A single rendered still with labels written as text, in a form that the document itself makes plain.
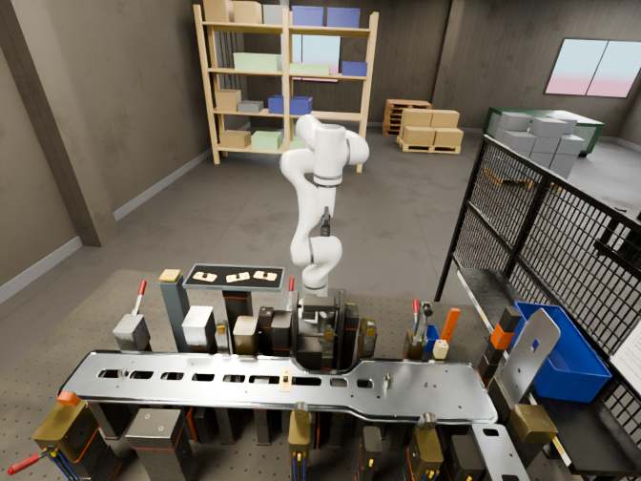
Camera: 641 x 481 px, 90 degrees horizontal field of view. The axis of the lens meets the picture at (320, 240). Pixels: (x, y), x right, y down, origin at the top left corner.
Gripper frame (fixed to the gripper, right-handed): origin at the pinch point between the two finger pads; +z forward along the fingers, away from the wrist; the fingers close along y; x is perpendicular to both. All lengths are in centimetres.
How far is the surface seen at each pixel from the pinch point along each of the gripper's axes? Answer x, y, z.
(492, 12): 395, -863, -136
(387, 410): 22, 34, 45
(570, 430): 73, 40, 42
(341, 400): 8, 31, 45
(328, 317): 2.9, 6.0, 34.2
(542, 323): 62, 25, 14
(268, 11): -90, -487, -90
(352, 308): 11.7, 2.5, 32.7
